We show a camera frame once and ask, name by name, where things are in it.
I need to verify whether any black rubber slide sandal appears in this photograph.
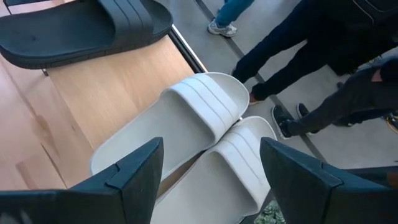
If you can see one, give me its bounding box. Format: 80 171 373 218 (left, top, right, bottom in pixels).
0 0 174 70

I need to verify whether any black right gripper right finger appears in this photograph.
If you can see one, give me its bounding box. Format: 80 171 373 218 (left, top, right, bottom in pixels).
259 136 398 224

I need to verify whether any green artificial succulent plant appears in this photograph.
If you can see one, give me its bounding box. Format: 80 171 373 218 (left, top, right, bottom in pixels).
253 200 287 224

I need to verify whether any person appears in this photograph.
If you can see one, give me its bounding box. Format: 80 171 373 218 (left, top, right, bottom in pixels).
271 55 398 140
231 0 398 106
207 0 256 38

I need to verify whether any white rubber slide sandal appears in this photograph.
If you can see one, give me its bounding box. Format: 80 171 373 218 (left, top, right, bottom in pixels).
89 72 251 181
150 116 277 224

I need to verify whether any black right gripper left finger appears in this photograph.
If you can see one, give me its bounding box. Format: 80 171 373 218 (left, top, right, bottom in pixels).
0 136 165 224

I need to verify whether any black-framed wooden shoe shelf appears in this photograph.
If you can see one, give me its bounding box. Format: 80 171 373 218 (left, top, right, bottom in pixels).
0 0 218 200

